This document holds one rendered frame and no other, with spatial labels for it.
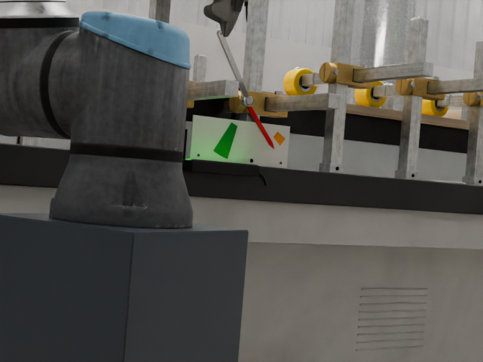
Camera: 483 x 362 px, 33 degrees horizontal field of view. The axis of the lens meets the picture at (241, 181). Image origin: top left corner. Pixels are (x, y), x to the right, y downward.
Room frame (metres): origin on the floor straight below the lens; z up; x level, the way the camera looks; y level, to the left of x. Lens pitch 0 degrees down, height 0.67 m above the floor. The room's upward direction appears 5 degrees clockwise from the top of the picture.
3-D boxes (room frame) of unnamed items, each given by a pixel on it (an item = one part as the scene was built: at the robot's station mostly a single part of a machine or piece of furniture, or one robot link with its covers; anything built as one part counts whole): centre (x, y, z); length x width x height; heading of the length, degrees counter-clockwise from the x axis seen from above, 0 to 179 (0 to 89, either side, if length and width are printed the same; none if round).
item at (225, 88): (1.77, 0.14, 0.84); 0.44 x 0.03 x 0.04; 31
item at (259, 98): (1.94, -0.02, 0.85); 0.14 x 0.06 x 0.05; 121
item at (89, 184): (1.11, 0.16, 0.65); 0.19 x 0.19 x 0.10
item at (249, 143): (1.89, 0.01, 0.75); 0.26 x 0.01 x 0.10; 121
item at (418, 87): (2.19, -0.45, 0.95); 0.14 x 0.06 x 0.05; 121
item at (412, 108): (2.18, -0.43, 0.89); 0.04 x 0.04 x 0.48; 31
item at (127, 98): (1.11, 0.16, 0.79); 0.17 x 0.15 x 0.18; 64
